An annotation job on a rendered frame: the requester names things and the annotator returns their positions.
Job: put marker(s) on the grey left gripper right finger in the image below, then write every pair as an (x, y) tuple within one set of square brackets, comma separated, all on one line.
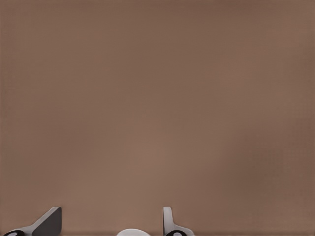
[(167, 220)]

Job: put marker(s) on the white round cup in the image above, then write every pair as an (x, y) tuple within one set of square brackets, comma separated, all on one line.
[(131, 232)]

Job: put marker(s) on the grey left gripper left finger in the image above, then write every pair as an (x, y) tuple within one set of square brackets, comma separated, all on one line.
[(46, 222)]

